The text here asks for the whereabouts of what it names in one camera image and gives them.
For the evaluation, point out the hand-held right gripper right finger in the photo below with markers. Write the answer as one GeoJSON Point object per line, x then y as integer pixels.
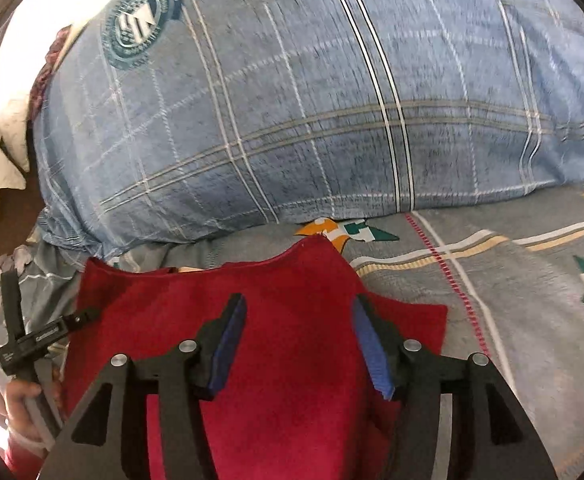
{"type": "Point", "coordinates": [371, 350]}

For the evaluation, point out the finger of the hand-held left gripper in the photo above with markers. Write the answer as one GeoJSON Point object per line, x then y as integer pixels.
{"type": "Point", "coordinates": [81, 317]}
{"type": "Point", "coordinates": [11, 300]}

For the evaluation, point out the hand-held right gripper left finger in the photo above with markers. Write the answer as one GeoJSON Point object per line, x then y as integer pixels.
{"type": "Point", "coordinates": [229, 345]}

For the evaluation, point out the red knit sweater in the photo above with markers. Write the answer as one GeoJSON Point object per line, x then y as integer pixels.
{"type": "Point", "coordinates": [292, 320]}

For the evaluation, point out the person's left forearm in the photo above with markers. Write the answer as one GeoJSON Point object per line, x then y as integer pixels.
{"type": "Point", "coordinates": [19, 460]}

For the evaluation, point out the person's left hand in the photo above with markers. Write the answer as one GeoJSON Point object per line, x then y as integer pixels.
{"type": "Point", "coordinates": [22, 405]}

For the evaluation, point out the grey printed bed sheet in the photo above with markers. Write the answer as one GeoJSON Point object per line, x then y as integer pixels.
{"type": "Point", "coordinates": [496, 335]}

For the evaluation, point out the dark red patterned cloth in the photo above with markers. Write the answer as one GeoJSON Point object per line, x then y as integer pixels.
{"type": "Point", "coordinates": [47, 65]}

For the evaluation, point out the blue plaid pillow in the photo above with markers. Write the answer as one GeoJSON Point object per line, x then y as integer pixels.
{"type": "Point", "coordinates": [297, 110]}

